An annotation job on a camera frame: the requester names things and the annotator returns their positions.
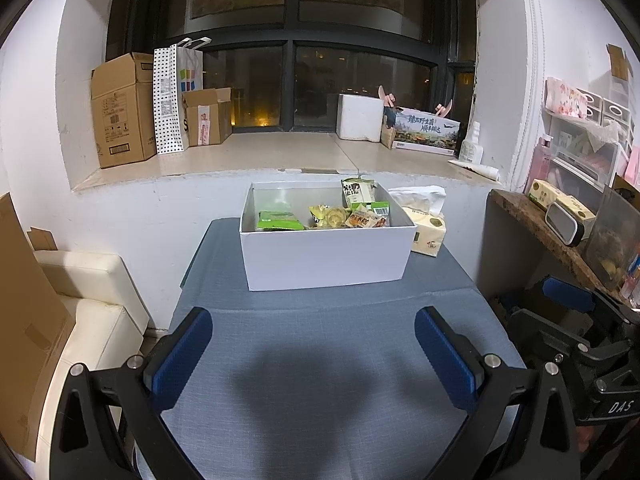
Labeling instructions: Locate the printed landscape tissue box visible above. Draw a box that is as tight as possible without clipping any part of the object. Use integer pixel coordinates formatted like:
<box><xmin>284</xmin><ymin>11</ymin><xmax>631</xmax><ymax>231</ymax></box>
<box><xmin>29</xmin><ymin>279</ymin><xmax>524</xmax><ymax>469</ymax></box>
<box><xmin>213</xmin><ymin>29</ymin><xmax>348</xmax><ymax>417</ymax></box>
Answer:
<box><xmin>381</xmin><ymin>106</ymin><xmax>462</xmax><ymax>157</ymax></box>

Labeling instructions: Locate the small open cardboard box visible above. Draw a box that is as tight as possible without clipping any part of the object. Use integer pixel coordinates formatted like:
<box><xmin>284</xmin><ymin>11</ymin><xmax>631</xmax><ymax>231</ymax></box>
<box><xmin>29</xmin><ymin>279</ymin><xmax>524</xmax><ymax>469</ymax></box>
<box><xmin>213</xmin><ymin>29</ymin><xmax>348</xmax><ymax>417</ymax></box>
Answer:
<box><xmin>181</xmin><ymin>87</ymin><xmax>234</xmax><ymax>148</ymax></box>

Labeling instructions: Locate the clear plastic drawer unit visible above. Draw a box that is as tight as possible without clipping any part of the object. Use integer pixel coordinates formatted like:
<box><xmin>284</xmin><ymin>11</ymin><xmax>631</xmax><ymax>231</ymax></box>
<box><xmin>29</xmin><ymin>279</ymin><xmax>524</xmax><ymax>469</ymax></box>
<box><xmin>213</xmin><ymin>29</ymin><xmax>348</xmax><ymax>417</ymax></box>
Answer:
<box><xmin>537</xmin><ymin>132</ymin><xmax>622</xmax><ymax>202</ymax></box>

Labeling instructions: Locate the white small drawer organizer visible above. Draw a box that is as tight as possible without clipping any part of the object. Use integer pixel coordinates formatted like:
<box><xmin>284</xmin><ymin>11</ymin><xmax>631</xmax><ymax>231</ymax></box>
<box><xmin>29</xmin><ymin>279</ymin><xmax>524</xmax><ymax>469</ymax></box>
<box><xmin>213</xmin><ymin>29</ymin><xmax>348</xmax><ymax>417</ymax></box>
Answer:
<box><xmin>582</xmin><ymin>80</ymin><xmax>640</xmax><ymax>132</ymax></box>

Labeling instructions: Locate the orange snack packet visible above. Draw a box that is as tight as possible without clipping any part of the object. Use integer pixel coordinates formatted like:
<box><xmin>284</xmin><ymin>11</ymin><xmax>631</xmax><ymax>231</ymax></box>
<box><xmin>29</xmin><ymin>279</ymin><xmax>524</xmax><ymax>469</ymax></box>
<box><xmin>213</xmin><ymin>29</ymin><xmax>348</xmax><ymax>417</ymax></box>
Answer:
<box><xmin>346</xmin><ymin>210</ymin><xmax>390</xmax><ymax>229</ymax></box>

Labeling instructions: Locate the white grey small device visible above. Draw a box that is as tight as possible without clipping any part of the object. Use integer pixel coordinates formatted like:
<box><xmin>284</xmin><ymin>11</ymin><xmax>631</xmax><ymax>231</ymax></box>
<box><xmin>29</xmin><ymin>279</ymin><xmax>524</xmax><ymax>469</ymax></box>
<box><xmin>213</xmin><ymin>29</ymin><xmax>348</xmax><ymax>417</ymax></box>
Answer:
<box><xmin>545</xmin><ymin>200</ymin><xmax>586</xmax><ymax>247</ymax></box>

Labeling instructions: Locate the yellow green tissue pack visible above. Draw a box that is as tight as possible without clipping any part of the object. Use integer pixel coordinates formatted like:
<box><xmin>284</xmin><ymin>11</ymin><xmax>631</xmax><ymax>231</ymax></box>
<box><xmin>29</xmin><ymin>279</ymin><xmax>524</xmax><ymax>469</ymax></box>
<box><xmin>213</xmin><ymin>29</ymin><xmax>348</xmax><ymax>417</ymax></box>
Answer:
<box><xmin>560</xmin><ymin>195</ymin><xmax>597</xmax><ymax>227</ymax></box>
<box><xmin>530</xmin><ymin>178</ymin><xmax>564</xmax><ymax>211</ymax></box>

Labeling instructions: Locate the white cardboard box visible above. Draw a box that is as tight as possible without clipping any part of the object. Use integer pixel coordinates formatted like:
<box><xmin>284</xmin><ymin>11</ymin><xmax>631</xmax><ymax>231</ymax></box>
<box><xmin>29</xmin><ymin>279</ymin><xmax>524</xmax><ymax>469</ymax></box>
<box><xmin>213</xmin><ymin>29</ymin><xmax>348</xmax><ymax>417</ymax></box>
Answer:
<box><xmin>239</xmin><ymin>180</ymin><xmax>418</xmax><ymax>292</ymax></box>

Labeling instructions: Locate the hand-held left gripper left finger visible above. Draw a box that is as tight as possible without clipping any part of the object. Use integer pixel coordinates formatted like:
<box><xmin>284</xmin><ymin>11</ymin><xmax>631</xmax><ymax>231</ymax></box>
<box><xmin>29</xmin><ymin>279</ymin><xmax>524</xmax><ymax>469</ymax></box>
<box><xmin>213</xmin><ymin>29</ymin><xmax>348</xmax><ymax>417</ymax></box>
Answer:
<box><xmin>50</xmin><ymin>306</ymin><xmax>213</xmax><ymax>480</ymax></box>

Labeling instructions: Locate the blue table cloth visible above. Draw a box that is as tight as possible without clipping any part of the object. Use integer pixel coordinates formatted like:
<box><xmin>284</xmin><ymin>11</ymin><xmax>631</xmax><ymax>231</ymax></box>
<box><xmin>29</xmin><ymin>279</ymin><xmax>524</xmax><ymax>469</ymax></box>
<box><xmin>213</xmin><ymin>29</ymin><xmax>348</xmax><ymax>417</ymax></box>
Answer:
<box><xmin>135</xmin><ymin>217</ymin><xmax>531</xmax><ymax>480</ymax></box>

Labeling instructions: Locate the dotted white paper bag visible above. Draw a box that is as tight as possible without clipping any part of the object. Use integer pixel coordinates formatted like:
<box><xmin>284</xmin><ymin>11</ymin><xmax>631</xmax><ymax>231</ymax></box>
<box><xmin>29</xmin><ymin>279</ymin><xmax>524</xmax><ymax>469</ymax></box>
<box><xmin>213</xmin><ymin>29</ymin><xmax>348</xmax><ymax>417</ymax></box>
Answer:
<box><xmin>152</xmin><ymin>36</ymin><xmax>212</xmax><ymax>156</ymax></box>

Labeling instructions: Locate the dark green snack packet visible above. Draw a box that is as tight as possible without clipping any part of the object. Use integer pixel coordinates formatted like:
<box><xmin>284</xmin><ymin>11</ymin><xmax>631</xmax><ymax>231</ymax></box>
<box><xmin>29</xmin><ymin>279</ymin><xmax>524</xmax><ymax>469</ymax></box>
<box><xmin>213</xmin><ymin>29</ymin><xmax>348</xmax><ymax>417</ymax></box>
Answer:
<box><xmin>341</xmin><ymin>177</ymin><xmax>376</xmax><ymax>209</ymax></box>

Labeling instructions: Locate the white foam box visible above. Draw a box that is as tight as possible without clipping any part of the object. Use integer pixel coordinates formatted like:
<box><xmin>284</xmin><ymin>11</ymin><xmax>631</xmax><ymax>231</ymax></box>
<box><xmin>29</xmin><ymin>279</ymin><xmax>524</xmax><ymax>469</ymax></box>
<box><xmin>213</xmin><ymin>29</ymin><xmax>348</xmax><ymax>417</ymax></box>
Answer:
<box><xmin>336</xmin><ymin>93</ymin><xmax>385</xmax><ymax>144</ymax></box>

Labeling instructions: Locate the wooden shelf board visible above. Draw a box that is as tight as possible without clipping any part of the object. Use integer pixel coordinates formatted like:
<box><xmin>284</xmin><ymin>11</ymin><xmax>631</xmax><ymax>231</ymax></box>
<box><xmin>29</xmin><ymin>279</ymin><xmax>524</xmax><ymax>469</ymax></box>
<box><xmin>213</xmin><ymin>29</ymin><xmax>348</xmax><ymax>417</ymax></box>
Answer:
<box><xmin>489</xmin><ymin>188</ymin><xmax>640</xmax><ymax>306</ymax></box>

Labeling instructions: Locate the white plastic bottle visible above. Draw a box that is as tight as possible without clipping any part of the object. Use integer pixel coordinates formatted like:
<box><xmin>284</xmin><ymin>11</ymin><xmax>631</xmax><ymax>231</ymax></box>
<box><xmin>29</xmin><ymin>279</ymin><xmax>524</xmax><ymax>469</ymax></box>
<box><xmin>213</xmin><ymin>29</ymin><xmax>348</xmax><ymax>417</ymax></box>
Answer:
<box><xmin>459</xmin><ymin>121</ymin><xmax>482</xmax><ymax>163</ymax></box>

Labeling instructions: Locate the large brown cardboard box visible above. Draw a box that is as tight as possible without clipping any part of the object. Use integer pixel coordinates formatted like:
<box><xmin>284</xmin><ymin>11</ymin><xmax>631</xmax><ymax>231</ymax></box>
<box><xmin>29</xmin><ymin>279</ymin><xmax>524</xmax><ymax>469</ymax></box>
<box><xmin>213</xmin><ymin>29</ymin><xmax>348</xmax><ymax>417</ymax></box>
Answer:
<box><xmin>90</xmin><ymin>51</ymin><xmax>158</xmax><ymax>170</ymax></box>

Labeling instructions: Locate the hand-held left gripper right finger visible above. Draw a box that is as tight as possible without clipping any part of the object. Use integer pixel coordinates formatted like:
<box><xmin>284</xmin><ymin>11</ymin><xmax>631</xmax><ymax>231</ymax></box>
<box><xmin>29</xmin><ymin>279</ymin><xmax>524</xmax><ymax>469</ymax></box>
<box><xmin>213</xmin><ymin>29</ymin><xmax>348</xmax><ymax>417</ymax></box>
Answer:
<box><xmin>415</xmin><ymin>306</ymin><xmax>581</xmax><ymax>480</ymax></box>

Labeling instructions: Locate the green barcode snack packet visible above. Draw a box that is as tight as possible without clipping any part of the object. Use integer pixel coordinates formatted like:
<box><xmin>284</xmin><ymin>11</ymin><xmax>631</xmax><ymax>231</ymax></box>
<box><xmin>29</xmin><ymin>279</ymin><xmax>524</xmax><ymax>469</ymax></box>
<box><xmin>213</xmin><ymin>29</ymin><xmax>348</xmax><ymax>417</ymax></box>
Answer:
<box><xmin>351</xmin><ymin>201</ymin><xmax>392</xmax><ymax>217</ymax></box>

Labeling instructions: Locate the round rice cracker packet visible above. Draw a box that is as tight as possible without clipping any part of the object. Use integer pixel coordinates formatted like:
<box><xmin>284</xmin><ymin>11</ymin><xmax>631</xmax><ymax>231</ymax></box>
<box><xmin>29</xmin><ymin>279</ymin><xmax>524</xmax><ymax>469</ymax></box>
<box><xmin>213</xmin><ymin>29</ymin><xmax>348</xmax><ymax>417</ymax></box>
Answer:
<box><xmin>320</xmin><ymin>206</ymin><xmax>352</xmax><ymax>229</ymax></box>

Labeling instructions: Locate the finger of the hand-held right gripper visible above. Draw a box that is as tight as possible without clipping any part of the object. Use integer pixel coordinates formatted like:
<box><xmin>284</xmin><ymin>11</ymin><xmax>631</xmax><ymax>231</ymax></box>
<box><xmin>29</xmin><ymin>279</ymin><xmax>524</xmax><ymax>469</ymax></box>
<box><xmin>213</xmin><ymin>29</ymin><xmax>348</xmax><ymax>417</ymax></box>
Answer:
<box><xmin>510</xmin><ymin>309</ymin><xmax>596</xmax><ymax>366</ymax></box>
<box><xmin>542</xmin><ymin>276</ymin><xmax>640</xmax><ymax>323</ymax></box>

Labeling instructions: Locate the dark framed window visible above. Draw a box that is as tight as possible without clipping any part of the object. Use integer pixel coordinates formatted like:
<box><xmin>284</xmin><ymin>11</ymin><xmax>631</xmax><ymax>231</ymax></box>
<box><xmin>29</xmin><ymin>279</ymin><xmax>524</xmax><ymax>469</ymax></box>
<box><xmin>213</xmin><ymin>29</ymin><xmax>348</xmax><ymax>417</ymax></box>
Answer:
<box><xmin>105</xmin><ymin>0</ymin><xmax>478</xmax><ymax>133</ymax></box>

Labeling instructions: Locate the flat brown cardboard sheet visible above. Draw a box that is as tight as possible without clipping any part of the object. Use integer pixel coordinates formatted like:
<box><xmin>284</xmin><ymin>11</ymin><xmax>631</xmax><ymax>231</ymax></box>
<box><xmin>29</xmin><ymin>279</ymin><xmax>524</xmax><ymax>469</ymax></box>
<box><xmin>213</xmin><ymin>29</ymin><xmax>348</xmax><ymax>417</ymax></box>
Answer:
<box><xmin>0</xmin><ymin>192</ymin><xmax>76</xmax><ymax>463</ymax></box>

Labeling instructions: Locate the bright green snack packet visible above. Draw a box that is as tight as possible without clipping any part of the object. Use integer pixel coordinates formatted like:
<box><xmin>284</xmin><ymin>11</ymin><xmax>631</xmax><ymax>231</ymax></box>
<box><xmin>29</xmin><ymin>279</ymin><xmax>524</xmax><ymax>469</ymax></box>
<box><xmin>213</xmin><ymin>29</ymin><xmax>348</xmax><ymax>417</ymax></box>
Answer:
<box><xmin>257</xmin><ymin>210</ymin><xmax>306</xmax><ymax>232</ymax></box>

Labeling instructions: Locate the white rolled paper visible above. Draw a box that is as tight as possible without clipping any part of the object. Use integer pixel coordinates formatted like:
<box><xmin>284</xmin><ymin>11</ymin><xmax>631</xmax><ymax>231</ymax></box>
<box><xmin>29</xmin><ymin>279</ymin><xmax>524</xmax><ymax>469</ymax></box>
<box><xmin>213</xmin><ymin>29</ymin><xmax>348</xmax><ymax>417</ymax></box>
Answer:
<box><xmin>447</xmin><ymin>159</ymin><xmax>501</xmax><ymax>181</ymax></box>

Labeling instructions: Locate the pink floral pouch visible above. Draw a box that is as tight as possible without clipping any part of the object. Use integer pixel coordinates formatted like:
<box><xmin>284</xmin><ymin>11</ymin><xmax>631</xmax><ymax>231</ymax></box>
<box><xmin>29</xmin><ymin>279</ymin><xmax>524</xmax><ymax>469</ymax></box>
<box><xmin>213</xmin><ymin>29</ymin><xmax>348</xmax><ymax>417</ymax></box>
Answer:
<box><xmin>545</xmin><ymin>77</ymin><xmax>589</xmax><ymax>116</ymax></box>

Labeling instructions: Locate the cream tissue pack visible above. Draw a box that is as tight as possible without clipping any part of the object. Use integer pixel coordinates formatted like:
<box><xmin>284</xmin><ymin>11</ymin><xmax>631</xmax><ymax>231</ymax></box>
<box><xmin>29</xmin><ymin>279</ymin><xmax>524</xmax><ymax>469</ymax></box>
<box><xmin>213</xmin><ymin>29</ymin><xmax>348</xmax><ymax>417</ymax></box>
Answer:
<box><xmin>387</xmin><ymin>185</ymin><xmax>447</xmax><ymax>259</ymax></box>

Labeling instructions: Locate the clear plastic container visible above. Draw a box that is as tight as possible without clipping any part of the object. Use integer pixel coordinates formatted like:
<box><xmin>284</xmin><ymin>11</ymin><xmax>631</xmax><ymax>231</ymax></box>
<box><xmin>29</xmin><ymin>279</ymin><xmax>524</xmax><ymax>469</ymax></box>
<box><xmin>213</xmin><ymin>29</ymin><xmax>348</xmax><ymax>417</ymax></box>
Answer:
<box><xmin>585</xmin><ymin>185</ymin><xmax>640</xmax><ymax>291</ymax></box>

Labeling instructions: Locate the white leather seat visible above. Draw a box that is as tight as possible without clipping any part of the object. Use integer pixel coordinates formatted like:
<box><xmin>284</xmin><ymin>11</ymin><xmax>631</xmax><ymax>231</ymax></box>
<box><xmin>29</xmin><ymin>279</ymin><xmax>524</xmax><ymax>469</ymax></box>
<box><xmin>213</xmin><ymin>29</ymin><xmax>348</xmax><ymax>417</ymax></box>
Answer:
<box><xmin>32</xmin><ymin>250</ymin><xmax>151</xmax><ymax>480</ymax></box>

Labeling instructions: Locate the brown cardboard piece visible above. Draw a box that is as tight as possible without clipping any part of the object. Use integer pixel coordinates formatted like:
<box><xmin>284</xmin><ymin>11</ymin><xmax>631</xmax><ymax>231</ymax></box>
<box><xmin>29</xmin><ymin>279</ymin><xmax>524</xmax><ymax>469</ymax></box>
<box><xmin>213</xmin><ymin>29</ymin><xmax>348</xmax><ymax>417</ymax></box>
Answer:
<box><xmin>606</xmin><ymin>44</ymin><xmax>634</xmax><ymax>81</ymax></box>

